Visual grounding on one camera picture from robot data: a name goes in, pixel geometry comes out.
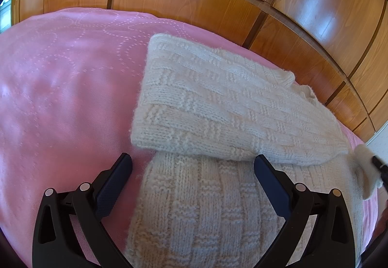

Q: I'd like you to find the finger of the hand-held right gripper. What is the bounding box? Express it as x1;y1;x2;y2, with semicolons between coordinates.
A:
372;155;388;188

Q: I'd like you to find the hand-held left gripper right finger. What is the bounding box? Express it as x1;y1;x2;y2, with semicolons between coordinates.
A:
253;154;356;268

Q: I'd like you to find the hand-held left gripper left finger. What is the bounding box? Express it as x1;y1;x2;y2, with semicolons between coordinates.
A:
32;152;134;268

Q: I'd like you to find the white knitted sweater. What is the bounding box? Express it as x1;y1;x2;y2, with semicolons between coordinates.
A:
126;33;385;268

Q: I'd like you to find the pink bedspread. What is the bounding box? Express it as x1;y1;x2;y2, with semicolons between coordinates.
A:
0;8;383;268

